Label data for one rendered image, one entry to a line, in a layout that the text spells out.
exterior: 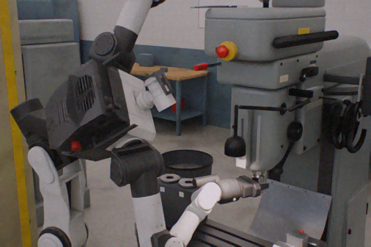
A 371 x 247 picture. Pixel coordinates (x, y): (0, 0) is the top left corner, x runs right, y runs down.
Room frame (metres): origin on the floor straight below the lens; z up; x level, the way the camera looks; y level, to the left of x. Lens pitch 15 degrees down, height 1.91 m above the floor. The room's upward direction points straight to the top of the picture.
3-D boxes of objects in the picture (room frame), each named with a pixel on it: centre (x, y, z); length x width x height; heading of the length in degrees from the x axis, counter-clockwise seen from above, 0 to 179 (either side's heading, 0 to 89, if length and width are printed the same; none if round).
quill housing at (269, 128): (1.58, -0.29, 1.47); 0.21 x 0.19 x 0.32; 51
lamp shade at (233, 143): (1.39, -0.17, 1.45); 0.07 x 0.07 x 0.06
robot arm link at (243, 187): (1.53, -0.20, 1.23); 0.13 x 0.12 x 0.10; 28
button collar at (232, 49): (1.40, -0.14, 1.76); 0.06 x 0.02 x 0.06; 51
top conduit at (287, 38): (1.51, -0.42, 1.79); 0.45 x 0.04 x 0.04; 141
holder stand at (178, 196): (1.84, 0.02, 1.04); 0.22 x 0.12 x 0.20; 58
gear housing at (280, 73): (1.61, -0.31, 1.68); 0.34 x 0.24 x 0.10; 141
